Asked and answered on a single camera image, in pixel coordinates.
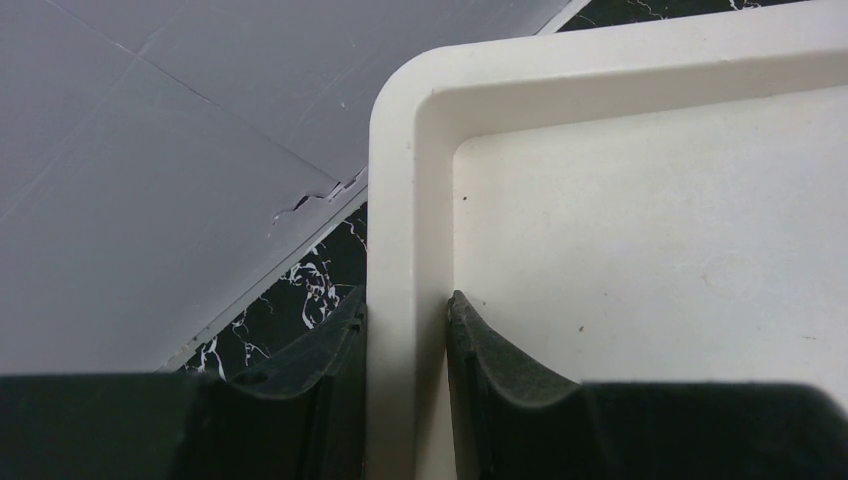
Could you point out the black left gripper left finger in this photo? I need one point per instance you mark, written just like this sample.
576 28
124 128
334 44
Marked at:
298 415

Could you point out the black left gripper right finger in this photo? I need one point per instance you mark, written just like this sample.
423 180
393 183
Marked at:
514 418

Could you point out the white drawer organizer box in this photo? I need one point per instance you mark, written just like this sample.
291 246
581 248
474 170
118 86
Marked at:
659 201

